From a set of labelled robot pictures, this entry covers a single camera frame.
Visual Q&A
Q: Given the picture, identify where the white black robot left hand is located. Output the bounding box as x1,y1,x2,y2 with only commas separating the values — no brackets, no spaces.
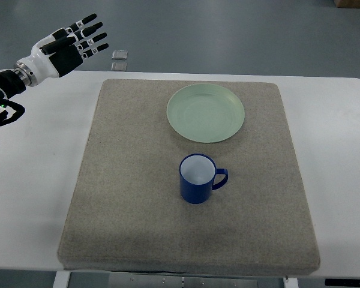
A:
13,13,109,86

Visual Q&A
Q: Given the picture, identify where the blue enamel cup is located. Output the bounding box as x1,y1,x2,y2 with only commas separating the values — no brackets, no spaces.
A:
179,153,229,205

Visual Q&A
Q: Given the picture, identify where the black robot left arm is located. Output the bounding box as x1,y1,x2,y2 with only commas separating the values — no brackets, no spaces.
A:
0,70,26,127

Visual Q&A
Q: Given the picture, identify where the upper floor socket plate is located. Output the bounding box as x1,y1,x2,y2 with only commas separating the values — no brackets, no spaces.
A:
111,50,128,60

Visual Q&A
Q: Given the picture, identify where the floor socket plate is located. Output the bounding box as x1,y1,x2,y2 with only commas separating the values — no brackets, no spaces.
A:
111,62,127,71
111,50,128,60

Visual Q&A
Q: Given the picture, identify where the lower floor socket plate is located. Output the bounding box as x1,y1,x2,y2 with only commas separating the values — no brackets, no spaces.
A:
111,62,127,71

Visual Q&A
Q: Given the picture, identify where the light green plate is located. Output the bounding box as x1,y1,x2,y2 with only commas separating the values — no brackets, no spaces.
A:
166,83,245,143

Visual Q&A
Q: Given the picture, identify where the beige fabric mat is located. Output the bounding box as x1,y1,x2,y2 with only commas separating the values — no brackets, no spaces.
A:
57,79,320,276

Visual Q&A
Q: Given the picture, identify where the grey metal crossbar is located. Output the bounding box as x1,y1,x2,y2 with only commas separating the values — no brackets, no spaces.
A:
108,272,259,288

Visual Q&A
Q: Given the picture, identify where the cardboard box corner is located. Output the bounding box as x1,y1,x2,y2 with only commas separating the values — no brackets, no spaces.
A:
334,0,360,8

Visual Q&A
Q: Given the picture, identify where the black floor strip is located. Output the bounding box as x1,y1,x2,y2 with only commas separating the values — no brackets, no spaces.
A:
325,278,360,287

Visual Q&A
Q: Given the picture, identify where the white table frame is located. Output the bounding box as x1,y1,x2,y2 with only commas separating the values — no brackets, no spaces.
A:
52,271,71,288

